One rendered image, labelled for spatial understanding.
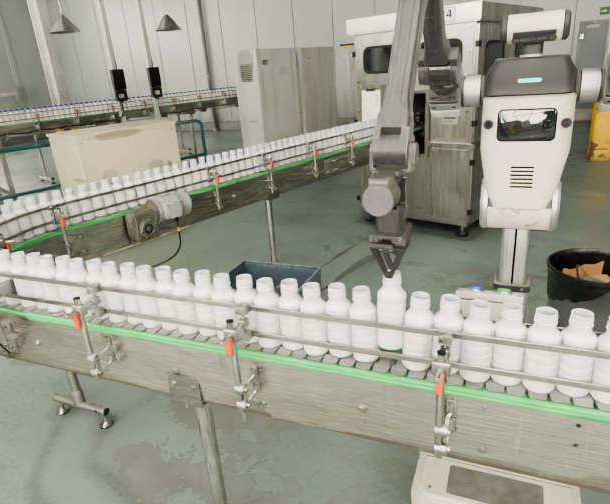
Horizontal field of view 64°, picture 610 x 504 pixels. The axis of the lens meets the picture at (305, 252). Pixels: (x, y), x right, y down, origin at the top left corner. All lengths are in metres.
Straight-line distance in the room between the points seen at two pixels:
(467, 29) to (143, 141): 3.19
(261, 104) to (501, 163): 5.72
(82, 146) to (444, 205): 3.41
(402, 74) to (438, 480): 1.38
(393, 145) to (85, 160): 4.28
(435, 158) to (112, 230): 3.09
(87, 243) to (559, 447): 2.11
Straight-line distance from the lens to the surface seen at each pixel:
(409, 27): 1.01
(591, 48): 12.92
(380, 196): 0.87
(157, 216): 2.56
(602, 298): 2.53
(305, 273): 1.74
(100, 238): 2.57
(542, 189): 1.50
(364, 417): 1.14
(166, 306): 1.28
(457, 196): 4.71
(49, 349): 1.65
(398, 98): 0.95
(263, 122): 7.01
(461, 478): 1.91
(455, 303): 0.99
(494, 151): 1.48
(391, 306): 1.01
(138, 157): 5.27
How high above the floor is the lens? 1.61
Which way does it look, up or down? 21 degrees down
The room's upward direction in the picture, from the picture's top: 4 degrees counter-clockwise
